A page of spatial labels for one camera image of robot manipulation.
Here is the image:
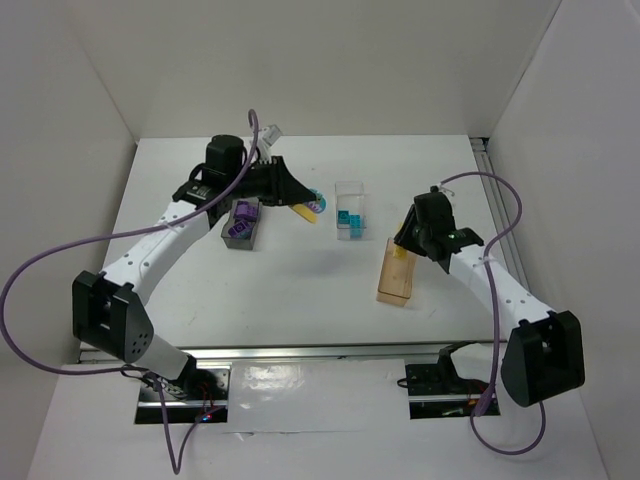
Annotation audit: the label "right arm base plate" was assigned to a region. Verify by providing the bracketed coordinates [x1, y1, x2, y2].
[396, 342, 488, 420]

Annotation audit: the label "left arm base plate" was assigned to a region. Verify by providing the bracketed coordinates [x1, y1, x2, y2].
[121, 364, 232, 425]

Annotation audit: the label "purple lego brick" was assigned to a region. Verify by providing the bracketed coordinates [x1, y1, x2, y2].
[233, 200, 260, 223]

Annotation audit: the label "teal lego brick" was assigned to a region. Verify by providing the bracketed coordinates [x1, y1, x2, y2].
[336, 210, 366, 240]

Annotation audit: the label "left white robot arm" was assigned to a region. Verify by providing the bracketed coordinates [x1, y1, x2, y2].
[72, 125, 315, 387]

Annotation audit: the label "purple lego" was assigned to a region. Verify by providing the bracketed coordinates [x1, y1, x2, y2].
[227, 220, 254, 239]

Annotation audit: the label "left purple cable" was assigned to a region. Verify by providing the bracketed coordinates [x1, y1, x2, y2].
[0, 109, 261, 475]

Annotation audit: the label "aluminium rail front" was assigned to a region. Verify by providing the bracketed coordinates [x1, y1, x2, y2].
[79, 341, 546, 363]

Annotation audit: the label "aluminium rail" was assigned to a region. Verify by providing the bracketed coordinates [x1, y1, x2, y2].
[79, 341, 546, 363]
[469, 136, 544, 341]

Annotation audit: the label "smoky grey plastic container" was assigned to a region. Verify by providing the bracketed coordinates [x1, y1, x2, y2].
[221, 198, 262, 251]

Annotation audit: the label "orange plastic container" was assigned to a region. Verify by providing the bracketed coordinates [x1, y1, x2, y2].
[376, 238, 417, 307]

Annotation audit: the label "clear plastic container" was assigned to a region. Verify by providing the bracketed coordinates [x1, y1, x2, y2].
[334, 181, 371, 241]

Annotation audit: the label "aluminium rail right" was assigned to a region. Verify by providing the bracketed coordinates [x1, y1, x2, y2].
[469, 136, 544, 341]

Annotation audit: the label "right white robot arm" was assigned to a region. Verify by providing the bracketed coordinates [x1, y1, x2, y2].
[394, 192, 585, 407]

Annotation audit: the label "yellow lego brick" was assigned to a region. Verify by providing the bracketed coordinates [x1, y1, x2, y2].
[290, 202, 322, 224]

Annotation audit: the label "yellow lego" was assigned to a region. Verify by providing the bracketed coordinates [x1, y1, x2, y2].
[393, 245, 407, 261]

